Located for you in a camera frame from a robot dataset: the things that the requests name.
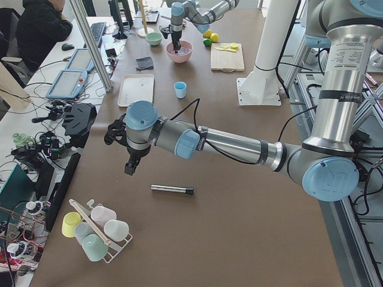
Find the black keyboard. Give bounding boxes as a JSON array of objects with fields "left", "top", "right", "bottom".
[{"left": 90, "top": 22, "right": 106, "bottom": 48}]

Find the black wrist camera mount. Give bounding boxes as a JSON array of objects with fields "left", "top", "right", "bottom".
[{"left": 104, "top": 114, "right": 128, "bottom": 147}]

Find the wooden cup tree stand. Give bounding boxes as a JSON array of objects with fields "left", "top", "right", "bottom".
[{"left": 136, "top": 0, "right": 154, "bottom": 38}]

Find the mint green plastic cup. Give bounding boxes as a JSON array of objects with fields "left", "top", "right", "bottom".
[{"left": 81, "top": 234, "right": 108, "bottom": 262}]

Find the green bowl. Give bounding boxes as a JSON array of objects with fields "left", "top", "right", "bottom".
[{"left": 145, "top": 32, "right": 163, "bottom": 47}]

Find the wooden cutting board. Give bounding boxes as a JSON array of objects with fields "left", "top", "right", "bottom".
[{"left": 211, "top": 43, "right": 245, "bottom": 72}]

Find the aluminium frame post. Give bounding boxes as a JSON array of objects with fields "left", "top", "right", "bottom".
[{"left": 69, "top": 0, "right": 112, "bottom": 92}]

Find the lemon half near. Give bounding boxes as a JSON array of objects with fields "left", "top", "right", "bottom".
[{"left": 230, "top": 42, "right": 238, "bottom": 50}]

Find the whole yellow lemon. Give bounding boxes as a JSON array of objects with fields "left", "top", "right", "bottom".
[
  {"left": 202, "top": 29, "right": 212, "bottom": 38},
  {"left": 209, "top": 33, "right": 220, "bottom": 43}
]

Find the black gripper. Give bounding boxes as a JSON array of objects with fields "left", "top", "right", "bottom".
[
  {"left": 124, "top": 146, "right": 150, "bottom": 175},
  {"left": 171, "top": 31, "right": 181, "bottom": 51}
]

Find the person in black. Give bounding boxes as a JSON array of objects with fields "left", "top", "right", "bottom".
[{"left": 16, "top": 0, "right": 72, "bottom": 72}]

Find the blue teach pendant far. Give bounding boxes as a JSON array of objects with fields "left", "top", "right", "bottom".
[{"left": 66, "top": 48, "right": 95, "bottom": 72}]

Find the grey plastic cup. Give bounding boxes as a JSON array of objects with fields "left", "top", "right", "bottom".
[{"left": 74, "top": 221, "right": 93, "bottom": 245}]

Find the green lime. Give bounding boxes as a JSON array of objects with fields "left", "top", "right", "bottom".
[{"left": 203, "top": 38, "right": 212, "bottom": 47}]

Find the yellow plastic knife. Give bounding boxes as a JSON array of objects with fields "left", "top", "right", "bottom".
[{"left": 214, "top": 47, "right": 232, "bottom": 52}]

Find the clear ice cubes pile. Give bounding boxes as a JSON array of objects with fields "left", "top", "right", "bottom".
[{"left": 166, "top": 41, "right": 193, "bottom": 56}]

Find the steel muddler black tip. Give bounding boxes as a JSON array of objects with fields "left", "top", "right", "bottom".
[{"left": 150, "top": 185, "right": 194, "bottom": 195}]

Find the pink bowl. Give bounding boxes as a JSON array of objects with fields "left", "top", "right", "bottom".
[{"left": 166, "top": 40, "right": 193, "bottom": 63}]

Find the white wire cup rack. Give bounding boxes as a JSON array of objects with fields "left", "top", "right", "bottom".
[{"left": 95, "top": 204, "right": 133, "bottom": 263}]

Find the grey folded cloth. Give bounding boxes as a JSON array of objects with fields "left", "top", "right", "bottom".
[{"left": 135, "top": 57, "right": 154, "bottom": 71}]

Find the blue teach pendant near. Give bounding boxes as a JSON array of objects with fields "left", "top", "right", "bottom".
[{"left": 45, "top": 69, "right": 88, "bottom": 99}]

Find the wooden rack handle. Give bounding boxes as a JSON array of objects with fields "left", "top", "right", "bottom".
[{"left": 69, "top": 199, "right": 111, "bottom": 246}]

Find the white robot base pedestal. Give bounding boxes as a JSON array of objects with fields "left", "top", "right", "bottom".
[{"left": 237, "top": 0, "right": 300, "bottom": 106}]

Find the blue teach pendant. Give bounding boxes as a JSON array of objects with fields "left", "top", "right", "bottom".
[
  {"left": 66, "top": 48, "right": 95, "bottom": 72},
  {"left": 45, "top": 69, "right": 88, "bottom": 99}
]

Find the pink plastic cup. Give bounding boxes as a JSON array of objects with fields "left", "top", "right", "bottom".
[{"left": 90, "top": 206, "right": 117, "bottom": 228}]

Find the yellow plastic cup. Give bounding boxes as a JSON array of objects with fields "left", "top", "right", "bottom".
[{"left": 62, "top": 212, "right": 82, "bottom": 238}]

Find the blue plastic cup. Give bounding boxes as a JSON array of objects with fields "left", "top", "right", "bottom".
[{"left": 174, "top": 81, "right": 187, "bottom": 99}]

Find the white plastic cup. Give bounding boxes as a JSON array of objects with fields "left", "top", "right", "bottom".
[{"left": 104, "top": 219, "right": 129, "bottom": 242}]

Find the cream rabbit tray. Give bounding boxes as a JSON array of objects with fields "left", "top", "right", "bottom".
[{"left": 117, "top": 74, "right": 154, "bottom": 108}]

